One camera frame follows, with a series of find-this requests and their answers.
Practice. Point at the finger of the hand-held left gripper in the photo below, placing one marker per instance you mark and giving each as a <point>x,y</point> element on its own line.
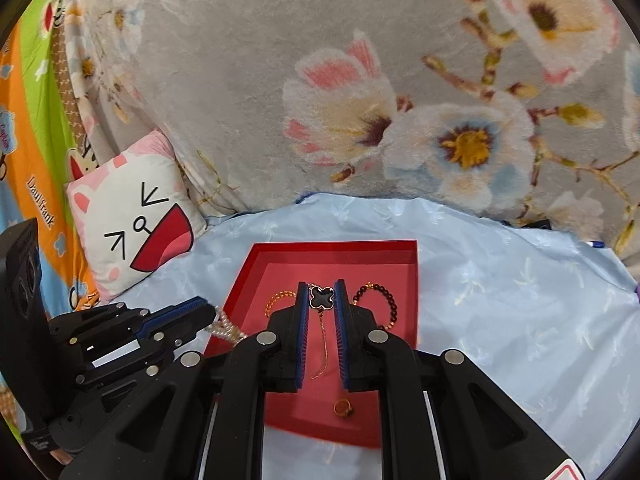
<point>150,357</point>
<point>175,312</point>

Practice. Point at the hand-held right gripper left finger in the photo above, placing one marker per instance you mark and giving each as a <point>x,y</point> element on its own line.
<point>301,335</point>

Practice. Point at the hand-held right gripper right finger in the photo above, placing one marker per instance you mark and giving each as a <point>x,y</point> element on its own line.
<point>340,335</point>

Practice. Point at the red cardboard box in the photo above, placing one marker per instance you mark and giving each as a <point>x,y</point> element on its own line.
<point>320,270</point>

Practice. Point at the white cat face pillow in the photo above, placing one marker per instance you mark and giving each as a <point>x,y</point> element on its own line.
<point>125,200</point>

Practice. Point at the light blue patterned cloth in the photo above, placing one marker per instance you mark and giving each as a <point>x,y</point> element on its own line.
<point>500,310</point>

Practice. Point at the colourful cartoon bedsheet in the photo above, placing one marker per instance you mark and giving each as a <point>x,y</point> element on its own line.
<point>30,135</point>

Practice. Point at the grey floral blanket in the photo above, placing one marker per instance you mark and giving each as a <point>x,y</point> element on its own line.
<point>250,85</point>

